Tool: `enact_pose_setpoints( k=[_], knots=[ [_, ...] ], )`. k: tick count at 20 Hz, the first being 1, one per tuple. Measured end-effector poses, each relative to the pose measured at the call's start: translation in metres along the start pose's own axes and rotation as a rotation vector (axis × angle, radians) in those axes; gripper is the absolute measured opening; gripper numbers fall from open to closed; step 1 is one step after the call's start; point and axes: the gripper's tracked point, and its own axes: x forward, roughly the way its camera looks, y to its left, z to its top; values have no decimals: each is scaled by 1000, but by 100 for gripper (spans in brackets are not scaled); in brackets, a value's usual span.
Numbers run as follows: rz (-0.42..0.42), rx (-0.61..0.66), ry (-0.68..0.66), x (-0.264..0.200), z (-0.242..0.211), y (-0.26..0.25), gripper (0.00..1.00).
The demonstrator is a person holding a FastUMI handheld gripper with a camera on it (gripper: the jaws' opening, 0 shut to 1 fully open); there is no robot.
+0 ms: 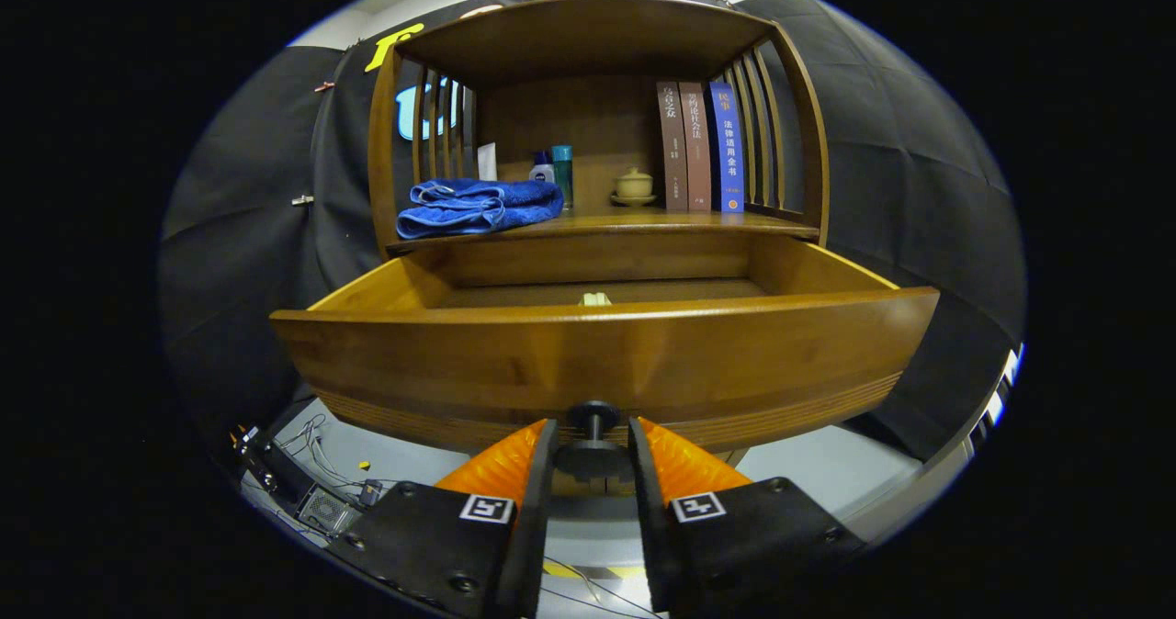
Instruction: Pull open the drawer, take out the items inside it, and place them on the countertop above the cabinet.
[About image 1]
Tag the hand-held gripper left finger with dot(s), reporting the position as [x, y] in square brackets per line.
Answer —
[537, 509]

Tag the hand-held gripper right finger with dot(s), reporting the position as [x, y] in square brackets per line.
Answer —
[643, 509]

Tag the cream sponge scrubber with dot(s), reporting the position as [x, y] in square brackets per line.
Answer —
[595, 299]

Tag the wooden countertop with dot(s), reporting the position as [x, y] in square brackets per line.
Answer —
[643, 224]

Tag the wooden cabinet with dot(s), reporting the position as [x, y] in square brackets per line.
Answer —
[588, 40]

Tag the yellow and black floor tape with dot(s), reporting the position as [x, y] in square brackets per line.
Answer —
[588, 569]

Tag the grey vented box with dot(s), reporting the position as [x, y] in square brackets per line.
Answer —
[326, 511]

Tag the black electronic device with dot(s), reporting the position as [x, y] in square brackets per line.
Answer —
[276, 472]

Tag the blue folded towel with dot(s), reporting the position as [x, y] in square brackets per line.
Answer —
[478, 208]

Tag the beige lidded tea cup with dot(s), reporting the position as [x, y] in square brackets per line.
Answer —
[634, 185]

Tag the teal bottle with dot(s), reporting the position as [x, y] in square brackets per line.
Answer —
[562, 174]

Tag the white and blue bottle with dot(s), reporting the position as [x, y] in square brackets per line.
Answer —
[542, 171]

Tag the white tube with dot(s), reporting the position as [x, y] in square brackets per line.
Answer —
[487, 162]

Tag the reddish brown book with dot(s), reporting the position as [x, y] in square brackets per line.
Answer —
[698, 151]

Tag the dark brown book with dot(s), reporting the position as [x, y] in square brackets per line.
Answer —
[672, 141]

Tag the blue book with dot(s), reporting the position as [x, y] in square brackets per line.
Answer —
[728, 141]

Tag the black backdrop cloth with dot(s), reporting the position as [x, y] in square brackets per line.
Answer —
[919, 215]

